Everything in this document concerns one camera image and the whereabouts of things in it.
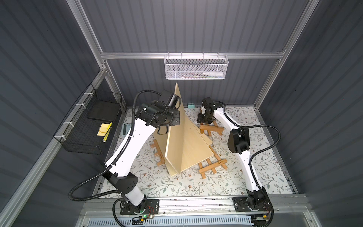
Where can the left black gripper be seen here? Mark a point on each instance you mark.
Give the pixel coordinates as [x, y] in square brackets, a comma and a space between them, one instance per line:
[172, 119]

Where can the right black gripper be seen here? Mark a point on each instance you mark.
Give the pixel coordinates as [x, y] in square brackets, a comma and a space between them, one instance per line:
[204, 116]

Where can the wooden easel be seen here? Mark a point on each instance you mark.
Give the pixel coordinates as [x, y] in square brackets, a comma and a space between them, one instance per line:
[209, 128]
[212, 166]
[158, 152]

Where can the light plywood board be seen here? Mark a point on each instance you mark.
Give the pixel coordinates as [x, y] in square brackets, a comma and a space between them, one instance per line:
[162, 142]
[185, 145]
[204, 133]

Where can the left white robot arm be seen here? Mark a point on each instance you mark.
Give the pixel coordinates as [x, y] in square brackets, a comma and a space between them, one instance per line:
[147, 119]

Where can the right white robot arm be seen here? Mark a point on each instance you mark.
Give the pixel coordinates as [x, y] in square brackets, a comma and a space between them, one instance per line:
[238, 144]

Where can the small teal box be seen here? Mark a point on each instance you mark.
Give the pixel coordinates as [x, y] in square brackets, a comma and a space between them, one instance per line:
[191, 105]

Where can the white marker in basket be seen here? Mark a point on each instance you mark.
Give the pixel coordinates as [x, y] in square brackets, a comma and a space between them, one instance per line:
[213, 74]

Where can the teal calculator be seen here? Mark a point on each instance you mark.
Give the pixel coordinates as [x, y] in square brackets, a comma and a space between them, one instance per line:
[125, 129]

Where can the yellow green pen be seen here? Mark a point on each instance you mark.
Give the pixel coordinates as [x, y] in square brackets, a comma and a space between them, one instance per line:
[107, 133]

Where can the yellow sticky note pad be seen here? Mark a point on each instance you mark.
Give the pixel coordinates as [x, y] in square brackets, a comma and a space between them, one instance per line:
[104, 128]

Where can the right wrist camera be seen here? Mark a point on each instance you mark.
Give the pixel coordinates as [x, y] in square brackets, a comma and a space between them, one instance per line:
[202, 110]

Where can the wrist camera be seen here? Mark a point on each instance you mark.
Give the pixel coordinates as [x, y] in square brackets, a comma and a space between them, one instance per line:
[202, 110]
[170, 100]

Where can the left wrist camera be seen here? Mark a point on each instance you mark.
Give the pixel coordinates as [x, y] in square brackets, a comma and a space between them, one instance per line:
[170, 100]

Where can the white wire mesh basket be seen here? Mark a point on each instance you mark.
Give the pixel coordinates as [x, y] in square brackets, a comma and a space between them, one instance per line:
[191, 67]

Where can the black wire wall basket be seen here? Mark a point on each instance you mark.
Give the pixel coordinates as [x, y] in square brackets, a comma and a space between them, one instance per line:
[78, 132]

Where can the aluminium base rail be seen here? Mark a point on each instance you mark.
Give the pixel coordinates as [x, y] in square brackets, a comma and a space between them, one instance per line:
[289, 210]

